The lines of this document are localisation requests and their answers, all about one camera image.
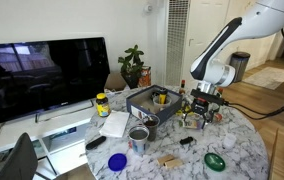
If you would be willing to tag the small jar red lid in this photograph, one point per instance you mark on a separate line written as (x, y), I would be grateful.
(218, 117)

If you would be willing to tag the white television stand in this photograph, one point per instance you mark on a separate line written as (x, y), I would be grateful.
(62, 143)

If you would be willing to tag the clear plastic cup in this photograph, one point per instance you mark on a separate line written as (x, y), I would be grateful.
(229, 141)

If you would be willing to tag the yellow vitamin bottle black lid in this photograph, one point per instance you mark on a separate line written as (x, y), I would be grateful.
(102, 106)

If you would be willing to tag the black flat screen television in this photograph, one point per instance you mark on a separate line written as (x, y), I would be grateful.
(45, 76)

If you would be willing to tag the open brown cardboard box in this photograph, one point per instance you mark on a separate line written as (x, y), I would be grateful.
(115, 82)

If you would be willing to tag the white paper napkin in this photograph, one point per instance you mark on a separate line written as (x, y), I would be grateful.
(114, 124)

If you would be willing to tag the green potted plant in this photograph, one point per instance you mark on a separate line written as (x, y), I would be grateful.
(132, 65)

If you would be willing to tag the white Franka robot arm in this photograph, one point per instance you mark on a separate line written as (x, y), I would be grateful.
(248, 30)

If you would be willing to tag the steel trash can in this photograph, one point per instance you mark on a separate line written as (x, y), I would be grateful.
(239, 66)

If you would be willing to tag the blue round lid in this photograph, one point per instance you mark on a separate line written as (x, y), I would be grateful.
(117, 162)

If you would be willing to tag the hot sauce bottle red cap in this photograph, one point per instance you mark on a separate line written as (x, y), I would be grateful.
(182, 88)

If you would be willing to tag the green glass bottle red cap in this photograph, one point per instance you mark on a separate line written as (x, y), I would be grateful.
(219, 91)

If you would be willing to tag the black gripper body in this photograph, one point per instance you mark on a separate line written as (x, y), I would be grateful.
(202, 107)

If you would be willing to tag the stainless steel cup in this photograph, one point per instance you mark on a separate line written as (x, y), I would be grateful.
(138, 141)

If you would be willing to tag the dark grey chair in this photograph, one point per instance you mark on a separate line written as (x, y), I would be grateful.
(18, 160)

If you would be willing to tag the light wooden block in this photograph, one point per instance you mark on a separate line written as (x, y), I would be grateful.
(173, 163)
(165, 159)

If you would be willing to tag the white louvered vent panel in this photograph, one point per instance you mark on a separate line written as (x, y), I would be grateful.
(177, 43)

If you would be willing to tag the white bowl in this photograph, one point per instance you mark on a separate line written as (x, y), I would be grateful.
(162, 106)

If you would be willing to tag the yellow mustard bottle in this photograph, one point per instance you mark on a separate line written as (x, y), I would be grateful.
(162, 96)

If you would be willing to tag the small black toy car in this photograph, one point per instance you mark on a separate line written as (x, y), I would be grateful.
(186, 140)

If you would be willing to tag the green round lid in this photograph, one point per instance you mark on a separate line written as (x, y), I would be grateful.
(214, 162)

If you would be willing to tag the black remote control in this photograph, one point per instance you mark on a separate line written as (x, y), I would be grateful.
(96, 142)

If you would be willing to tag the white wall thermostat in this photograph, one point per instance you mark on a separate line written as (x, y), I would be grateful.
(148, 8)

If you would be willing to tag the grey patterned rug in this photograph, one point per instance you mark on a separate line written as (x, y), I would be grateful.
(268, 77)

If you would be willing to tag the black cup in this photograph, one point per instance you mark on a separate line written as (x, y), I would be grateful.
(152, 128)

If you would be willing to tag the dark blue shoe box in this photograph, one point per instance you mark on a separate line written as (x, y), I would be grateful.
(162, 115)

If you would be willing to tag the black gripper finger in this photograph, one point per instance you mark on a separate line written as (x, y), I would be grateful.
(208, 120)
(188, 117)

